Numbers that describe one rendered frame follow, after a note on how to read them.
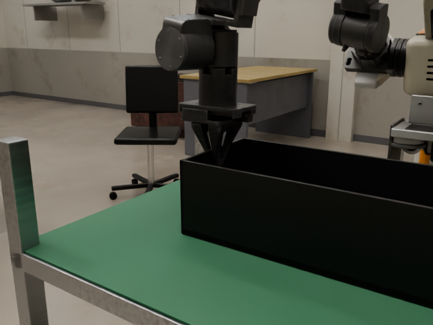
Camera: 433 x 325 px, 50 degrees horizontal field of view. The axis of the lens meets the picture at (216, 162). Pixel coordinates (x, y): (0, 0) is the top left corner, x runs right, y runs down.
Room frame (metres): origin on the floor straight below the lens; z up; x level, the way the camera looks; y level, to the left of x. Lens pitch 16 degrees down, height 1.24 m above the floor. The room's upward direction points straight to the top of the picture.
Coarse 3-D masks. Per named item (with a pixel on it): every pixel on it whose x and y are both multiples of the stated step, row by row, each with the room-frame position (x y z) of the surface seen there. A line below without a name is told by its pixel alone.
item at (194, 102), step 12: (204, 72) 0.68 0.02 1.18; (216, 72) 0.67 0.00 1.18; (228, 72) 0.68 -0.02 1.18; (204, 84) 0.68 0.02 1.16; (216, 84) 0.67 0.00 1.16; (228, 84) 0.67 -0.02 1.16; (204, 96) 0.68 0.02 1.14; (216, 96) 0.67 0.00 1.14; (228, 96) 0.67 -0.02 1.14; (180, 108) 0.70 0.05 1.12; (204, 108) 0.67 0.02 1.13; (216, 108) 0.66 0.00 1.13; (228, 108) 0.65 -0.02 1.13; (240, 108) 0.66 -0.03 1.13; (252, 108) 0.68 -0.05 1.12
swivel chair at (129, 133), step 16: (128, 80) 3.62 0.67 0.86; (144, 80) 3.62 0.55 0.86; (160, 80) 3.62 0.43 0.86; (176, 80) 3.62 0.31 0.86; (128, 96) 3.60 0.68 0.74; (144, 96) 3.60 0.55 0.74; (160, 96) 3.60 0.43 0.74; (176, 96) 3.60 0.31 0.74; (128, 112) 3.59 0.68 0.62; (144, 112) 3.59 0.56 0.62; (160, 112) 3.59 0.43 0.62; (176, 112) 3.59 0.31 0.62; (128, 128) 3.53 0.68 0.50; (144, 128) 3.53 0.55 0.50; (160, 128) 3.53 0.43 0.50; (176, 128) 3.53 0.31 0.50; (128, 144) 3.20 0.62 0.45; (144, 144) 3.20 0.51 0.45; (160, 144) 3.20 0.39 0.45; (176, 176) 3.62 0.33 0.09; (112, 192) 3.32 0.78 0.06
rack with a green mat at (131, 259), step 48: (0, 144) 0.58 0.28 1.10; (48, 240) 0.61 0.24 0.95; (96, 240) 0.61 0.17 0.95; (144, 240) 0.61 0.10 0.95; (192, 240) 0.61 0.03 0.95; (96, 288) 0.48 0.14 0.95; (144, 288) 0.48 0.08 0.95; (192, 288) 0.48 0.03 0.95; (240, 288) 0.48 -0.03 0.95; (288, 288) 0.48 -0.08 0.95; (336, 288) 0.48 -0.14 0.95
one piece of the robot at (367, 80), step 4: (360, 72) 1.11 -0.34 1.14; (364, 72) 1.11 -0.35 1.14; (356, 76) 1.11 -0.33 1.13; (360, 76) 1.10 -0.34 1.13; (364, 76) 1.10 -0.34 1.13; (368, 76) 1.10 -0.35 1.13; (372, 76) 1.09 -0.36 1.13; (376, 76) 1.09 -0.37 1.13; (356, 80) 1.10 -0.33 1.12; (360, 80) 1.10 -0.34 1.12; (364, 80) 1.09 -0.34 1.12; (368, 80) 1.09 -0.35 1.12; (372, 80) 1.08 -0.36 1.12; (356, 84) 1.10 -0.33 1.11; (360, 84) 1.09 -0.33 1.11; (364, 84) 1.09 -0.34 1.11; (368, 84) 1.08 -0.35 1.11; (372, 84) 1.08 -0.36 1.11; (376, 84) 1.08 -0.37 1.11; (368, 88) 1.09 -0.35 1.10; (372, 88) 1.08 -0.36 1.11
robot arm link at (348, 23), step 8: (352, 16) 1.01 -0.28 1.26; (360, 16) 1.00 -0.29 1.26; (368, 16) 0.99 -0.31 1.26; (344, 24) 1.01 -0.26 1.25; (352, 24) 1.00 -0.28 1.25; (360, 24) 0.99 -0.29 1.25; (368, 24) 0.98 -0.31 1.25; (344, 32) 1.01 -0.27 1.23; (352, 32) 1.00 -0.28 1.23; (360, 32) 0.98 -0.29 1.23; (344, 40) 1.01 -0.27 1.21; (352, 40) 1.00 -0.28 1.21; (360, 40) 0.99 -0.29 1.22; (344, 48) 1.03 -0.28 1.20; (360, 48) 1.00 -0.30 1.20
